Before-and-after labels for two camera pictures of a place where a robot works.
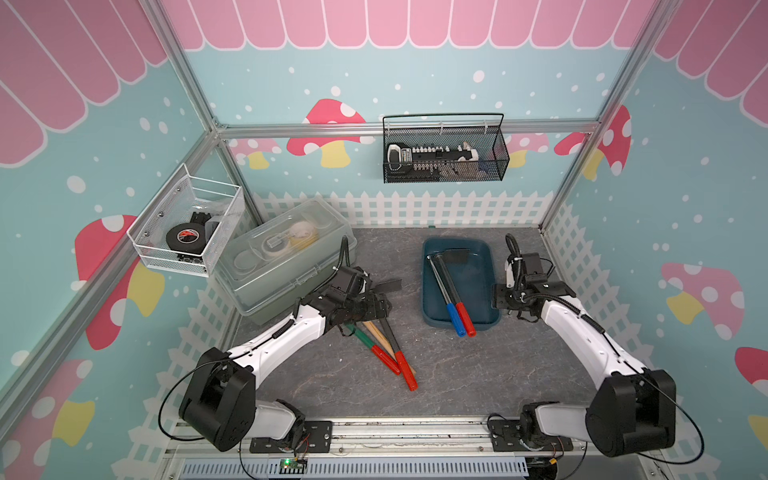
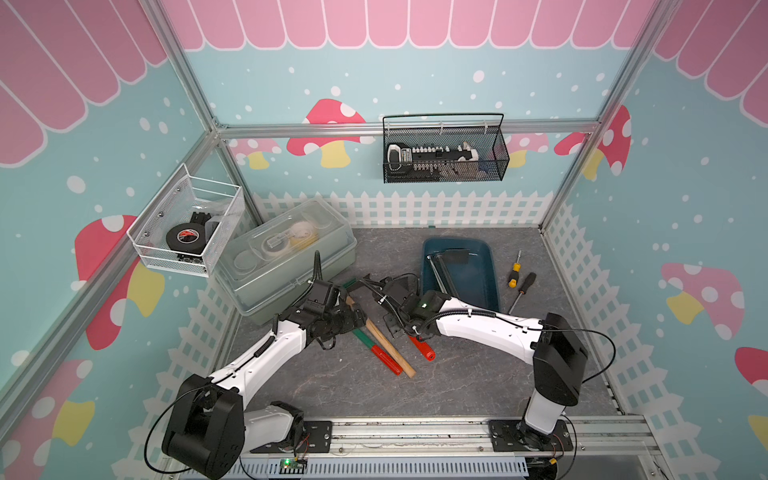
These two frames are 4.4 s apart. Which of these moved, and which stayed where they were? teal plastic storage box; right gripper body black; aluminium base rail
Moved: right gripper body black
Stayed: teal plastic storage box; aluminium base rail
